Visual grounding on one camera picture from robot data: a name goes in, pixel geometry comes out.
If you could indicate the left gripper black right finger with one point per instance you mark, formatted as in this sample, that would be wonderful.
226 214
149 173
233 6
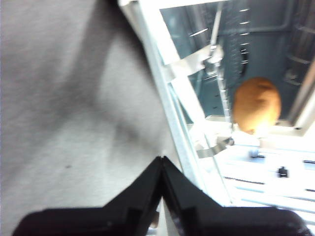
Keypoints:
221 221

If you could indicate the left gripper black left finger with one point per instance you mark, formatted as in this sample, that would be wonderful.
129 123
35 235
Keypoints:
123 218

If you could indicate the brown potato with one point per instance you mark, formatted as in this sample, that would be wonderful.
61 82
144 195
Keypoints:
257 105

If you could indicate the white toaster oven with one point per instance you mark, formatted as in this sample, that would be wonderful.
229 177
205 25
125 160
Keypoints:
261 37

